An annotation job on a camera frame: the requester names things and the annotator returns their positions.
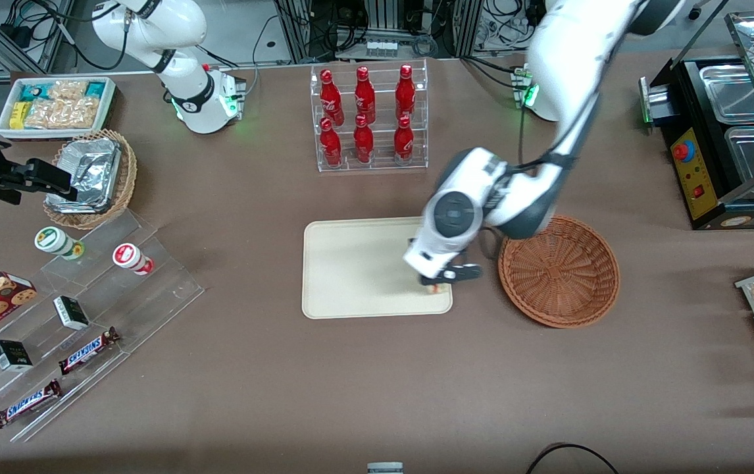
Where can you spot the yellow snack packet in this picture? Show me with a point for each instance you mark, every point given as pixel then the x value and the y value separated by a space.
pixel 18 114

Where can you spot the small black box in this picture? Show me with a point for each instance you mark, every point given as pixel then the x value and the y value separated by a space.
pixel 71 313
pixel 12 355

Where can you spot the green lid yogurt cup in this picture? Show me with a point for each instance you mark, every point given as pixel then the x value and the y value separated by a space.
pixel 54 241

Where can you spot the small grey device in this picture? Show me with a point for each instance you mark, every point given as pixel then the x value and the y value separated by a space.
pixel 385 468

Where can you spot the Snickers chocolate bar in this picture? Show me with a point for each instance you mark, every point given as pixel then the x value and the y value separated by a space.
pixel 27 403
pixel 87 351

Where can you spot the small clear snack bag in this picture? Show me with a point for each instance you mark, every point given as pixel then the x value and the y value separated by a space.
pixel 68 89

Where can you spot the light wicker basket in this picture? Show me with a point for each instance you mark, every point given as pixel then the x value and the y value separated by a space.
pixel 127 178

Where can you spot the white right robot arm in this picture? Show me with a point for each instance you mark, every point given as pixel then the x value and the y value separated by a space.
pixel 179 26

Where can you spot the brown wicker basket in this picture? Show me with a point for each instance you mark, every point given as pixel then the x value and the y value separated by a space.
pixel 561 276

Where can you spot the clear acrylic bottle rack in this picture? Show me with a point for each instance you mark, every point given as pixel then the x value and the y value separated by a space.
pixel 377 161

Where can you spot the large clear snack bag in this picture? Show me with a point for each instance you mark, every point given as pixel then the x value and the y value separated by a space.
pixel 61 113

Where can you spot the clear acrylic stepped display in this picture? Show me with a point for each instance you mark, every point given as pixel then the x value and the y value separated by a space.
pixel 107 296

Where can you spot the beige plastic tray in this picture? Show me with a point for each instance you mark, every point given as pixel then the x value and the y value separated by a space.
pixel 351 270

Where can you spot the black food warmer machine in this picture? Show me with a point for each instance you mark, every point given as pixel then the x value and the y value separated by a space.
pixel 693 184

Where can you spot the triangular sandwich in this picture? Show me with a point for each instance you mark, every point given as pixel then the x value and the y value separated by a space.
pixel 437 288

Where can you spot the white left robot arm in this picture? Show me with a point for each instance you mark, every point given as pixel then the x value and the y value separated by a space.
pixel 574 59

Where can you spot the red cola bottle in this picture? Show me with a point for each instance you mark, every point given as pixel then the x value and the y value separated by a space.
pixel 363 141
pixel 403 139
pixel 331 145
pixel 405 92
pixel 329 95
pixel 364 95

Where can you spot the red lid yogurt cup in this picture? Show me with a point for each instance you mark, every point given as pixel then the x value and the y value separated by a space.
pixel 130 257

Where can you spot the aluminium profile frame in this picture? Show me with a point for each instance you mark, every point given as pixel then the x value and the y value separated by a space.
pixel 383 16

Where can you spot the aluminium foil container stack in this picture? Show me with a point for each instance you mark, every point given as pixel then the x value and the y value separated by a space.
pixel 91 171

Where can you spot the white power strip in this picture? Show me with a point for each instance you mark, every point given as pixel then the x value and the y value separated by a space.
pixel 382 48

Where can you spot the white rectangular snack tray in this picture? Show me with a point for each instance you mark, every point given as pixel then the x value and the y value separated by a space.
pixel 2 128

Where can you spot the teal snack packet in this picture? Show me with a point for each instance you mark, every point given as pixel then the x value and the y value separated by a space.
pixel 95 88
pixel 35 91

